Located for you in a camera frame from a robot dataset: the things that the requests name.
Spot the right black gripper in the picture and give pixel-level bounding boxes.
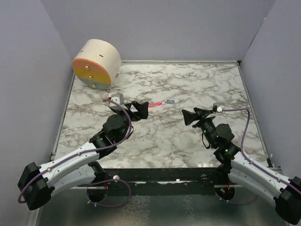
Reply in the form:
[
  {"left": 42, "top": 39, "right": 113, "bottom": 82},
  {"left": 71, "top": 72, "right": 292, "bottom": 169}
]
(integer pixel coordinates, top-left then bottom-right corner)
[{"left": 182, "top": 107, "right": 216, "bottom": 148}]

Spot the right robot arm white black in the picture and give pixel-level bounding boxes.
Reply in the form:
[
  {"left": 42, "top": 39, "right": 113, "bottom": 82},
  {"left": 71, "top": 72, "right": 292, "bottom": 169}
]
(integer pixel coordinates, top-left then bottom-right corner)
[{"left": 182, "top": 106, "right": 301, "bottom": 225}]

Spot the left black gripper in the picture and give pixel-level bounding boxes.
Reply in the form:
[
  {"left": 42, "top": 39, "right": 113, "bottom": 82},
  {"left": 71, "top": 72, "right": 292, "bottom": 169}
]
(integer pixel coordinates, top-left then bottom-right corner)
[{"left": 113, "top": 102, "right": 148, "bottom": 143}]

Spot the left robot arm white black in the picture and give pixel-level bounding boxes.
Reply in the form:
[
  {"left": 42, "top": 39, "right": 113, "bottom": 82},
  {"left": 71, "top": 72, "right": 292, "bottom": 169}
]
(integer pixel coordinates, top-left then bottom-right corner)
[{"left": 17, "top": 98, "right": 149, "bottom": 210}]

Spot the pink strap keyring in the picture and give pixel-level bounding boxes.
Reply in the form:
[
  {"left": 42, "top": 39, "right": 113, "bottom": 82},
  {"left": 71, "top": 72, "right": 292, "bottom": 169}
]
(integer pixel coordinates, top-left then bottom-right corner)
[{"left": 148, "top": 101, "right": 166, "bottom": 108}]

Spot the cream cylinder tricolour face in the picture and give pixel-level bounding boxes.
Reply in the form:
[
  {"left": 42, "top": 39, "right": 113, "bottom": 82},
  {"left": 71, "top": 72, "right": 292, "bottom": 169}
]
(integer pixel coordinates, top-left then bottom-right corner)
[{"left": 72, "top": 39, "right": 121, "bottom": 90}]

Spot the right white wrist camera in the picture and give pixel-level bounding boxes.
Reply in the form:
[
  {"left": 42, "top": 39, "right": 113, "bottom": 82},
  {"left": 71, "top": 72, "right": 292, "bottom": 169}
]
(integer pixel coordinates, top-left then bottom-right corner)
[{"left": 213, "top": 102, "right": 225, "bottom": 113}]

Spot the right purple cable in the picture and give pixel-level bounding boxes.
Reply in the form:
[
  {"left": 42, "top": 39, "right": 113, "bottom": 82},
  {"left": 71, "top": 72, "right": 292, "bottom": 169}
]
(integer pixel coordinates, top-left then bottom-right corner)
[{"left": 221, "top": 108, "right": 301, "bottom": 205}]

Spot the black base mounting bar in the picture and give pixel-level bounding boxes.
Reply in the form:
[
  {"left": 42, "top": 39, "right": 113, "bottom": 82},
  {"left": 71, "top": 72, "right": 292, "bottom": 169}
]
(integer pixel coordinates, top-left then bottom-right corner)
[{"left": 88, "top": 161, "right": 230, "bottom": 196}]

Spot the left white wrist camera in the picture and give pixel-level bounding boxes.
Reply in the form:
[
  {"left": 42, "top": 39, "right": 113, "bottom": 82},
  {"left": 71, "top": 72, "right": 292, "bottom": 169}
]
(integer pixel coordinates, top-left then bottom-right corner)
[{"left": 109, "top": 93, "right": 124, "bottom": 110}]

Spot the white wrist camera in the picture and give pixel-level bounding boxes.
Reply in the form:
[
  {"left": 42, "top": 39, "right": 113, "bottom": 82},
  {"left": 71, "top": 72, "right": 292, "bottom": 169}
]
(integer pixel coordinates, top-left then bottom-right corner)
[
  {"left": 109, "top": 93, "right": 124, "bottom": 110},
  {"left": 213, "top": 102, "right": 225, "bottom": 113}
]

